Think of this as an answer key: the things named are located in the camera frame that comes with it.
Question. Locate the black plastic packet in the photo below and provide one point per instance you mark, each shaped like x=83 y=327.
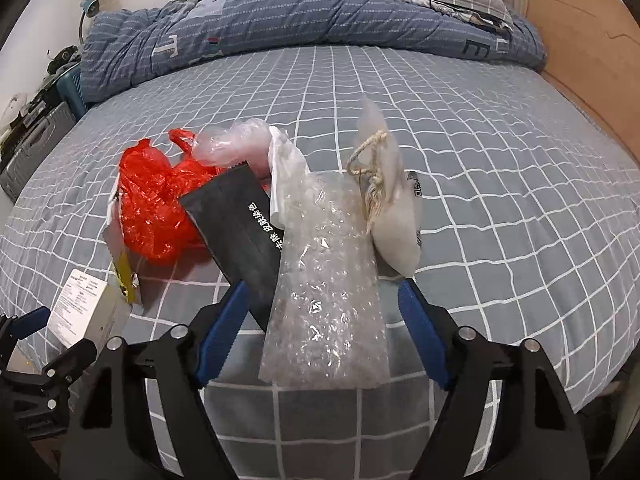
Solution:
x=235 y=230

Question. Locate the crumpled clear plastic bag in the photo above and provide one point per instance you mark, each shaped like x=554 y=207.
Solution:
x=225 y=142

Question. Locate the teal desk lamp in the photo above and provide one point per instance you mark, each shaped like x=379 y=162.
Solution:
x=91 y=7

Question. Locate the wooden headboard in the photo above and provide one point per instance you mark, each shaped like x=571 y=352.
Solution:
x=585 y=50

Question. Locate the blue plastic box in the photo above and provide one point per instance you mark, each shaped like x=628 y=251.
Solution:
x=70 y=92

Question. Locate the yellow and silver wrapper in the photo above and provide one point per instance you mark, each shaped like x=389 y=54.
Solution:
x=122 y=265

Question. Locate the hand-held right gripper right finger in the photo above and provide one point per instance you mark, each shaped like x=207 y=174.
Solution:
x=422 y=332

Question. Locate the white translucent pouch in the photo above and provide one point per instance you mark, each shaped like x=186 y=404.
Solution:
x=397 y=232

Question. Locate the dark clutter pile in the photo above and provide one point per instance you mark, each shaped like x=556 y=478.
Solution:
x=62 y=60

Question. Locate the grey checked bed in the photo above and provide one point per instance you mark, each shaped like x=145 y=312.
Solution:
x=450 y=160

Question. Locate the blue striped quilt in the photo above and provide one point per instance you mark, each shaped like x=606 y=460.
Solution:
x=300 y=15

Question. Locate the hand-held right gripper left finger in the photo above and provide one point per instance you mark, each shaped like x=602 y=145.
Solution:
x=225 y=332

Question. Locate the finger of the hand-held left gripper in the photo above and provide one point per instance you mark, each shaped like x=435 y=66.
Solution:
x=70 y=357
x=32 y=317

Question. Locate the clear bubble wrap bag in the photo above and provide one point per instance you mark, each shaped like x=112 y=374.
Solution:
x=325 y=300

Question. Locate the red plastic bag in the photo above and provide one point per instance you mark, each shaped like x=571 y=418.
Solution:
x=150 y=200

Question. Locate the grey suitcase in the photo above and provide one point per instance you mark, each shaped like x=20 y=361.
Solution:
x=35 y=150

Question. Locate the white printed cardboard box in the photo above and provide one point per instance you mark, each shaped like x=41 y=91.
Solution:
x=85 y=305

